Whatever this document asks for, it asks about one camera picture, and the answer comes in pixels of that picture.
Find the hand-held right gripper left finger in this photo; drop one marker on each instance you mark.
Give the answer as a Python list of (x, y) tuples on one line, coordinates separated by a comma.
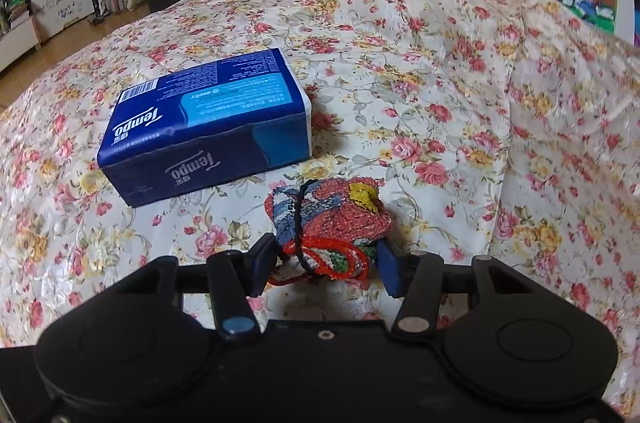
[(262, 263)]

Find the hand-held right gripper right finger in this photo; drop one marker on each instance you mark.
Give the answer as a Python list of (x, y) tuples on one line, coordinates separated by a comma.
[(390, 270)]

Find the red knitted pouch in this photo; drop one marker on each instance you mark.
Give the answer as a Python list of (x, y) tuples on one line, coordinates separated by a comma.
[(335, 213)]

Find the blue tissue pack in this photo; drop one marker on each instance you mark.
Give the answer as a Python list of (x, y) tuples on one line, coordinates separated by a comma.
[(210, 118)]

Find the floral bedspread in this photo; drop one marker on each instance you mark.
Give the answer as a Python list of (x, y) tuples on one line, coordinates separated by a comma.
[(425, 103)]

